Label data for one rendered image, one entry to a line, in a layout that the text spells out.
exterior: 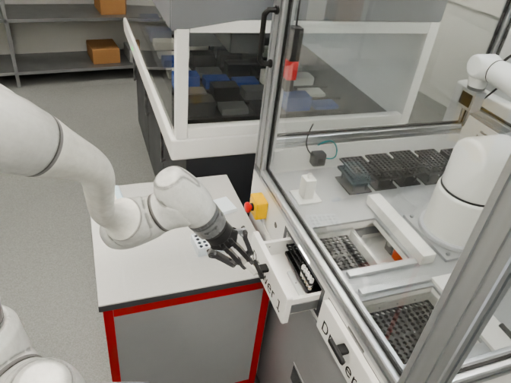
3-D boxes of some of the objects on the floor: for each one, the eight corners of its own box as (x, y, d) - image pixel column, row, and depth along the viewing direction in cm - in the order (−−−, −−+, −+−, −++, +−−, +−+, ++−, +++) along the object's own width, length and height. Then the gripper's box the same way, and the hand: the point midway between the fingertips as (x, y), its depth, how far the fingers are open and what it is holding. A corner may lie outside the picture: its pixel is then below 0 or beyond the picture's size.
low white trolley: (116, 435, 178) (98, 306, 135) (104, 313, 225) (87, 188, 182) (255, 397, 197) (277, 273, 154) (217, 292, 244) (226, 174, 201)
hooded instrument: (171, 289, 242) (169, -108, 140) (129, 128, 382) (113, -130, 280) (365, 254, 282) (474, -76, 180) (263, 119, 421) (291, -110, 319)
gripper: (195, 249, 116) (239, 292, 131) (237, 221, 115) (277, 267, 131) (188, 231, 121) (232, 273, 137) (229, 204, 121) (268, 250, 136)
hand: (249, 265), depth 132 cm, fingers closed
